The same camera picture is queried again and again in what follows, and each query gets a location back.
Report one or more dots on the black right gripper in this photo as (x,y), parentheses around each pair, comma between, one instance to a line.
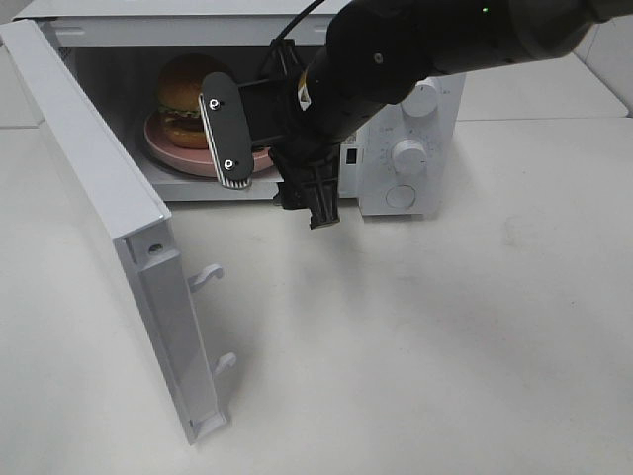
(299,115)

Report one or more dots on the pink round plate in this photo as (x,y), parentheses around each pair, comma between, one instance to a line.
(192,161)

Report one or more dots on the burger with lettuce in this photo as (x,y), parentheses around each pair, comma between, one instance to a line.
(178,89)

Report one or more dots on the white round door button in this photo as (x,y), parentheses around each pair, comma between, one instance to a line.
(401,197)

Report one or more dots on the white microwave door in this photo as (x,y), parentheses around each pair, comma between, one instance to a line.
(128,225)

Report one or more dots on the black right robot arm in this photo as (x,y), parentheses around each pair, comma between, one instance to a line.
(374,53)

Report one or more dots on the white warning label sticker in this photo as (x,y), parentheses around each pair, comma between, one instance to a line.
(356,140)

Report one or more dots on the white microwave oven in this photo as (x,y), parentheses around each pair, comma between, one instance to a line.
(92,68)

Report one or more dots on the white lower timer knob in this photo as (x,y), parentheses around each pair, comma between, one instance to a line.
(409,157)

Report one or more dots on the white upper power knob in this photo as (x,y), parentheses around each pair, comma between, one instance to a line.
(421,101)

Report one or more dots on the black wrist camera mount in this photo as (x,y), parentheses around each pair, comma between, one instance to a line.
(282,59)

